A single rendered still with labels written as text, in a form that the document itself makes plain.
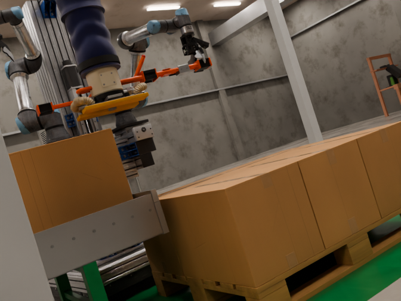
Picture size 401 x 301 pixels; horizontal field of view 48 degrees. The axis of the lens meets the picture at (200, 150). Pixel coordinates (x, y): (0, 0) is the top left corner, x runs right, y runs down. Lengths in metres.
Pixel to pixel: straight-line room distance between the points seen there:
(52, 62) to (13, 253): 2.22
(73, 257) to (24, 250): 0.81
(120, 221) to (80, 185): 0.26
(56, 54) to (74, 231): 1.61
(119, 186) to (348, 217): 1.07
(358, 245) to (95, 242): 1.16
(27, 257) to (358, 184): 1.54
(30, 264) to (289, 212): 1.11
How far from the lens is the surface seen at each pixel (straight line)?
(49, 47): 3.26
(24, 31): 3.00
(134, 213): 2.03
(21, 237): 1.15
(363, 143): 2.28
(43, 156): 2.10
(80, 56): 2.45
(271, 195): 1.85
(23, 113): 2.96
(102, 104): 2.30
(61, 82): 3.19
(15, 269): 1.15
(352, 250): 2.15
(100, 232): 1.98
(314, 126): 5.49
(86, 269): 1.97
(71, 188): 2.10
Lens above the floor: 0.70
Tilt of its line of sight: level
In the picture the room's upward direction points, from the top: 18 degrees counter-clockwise
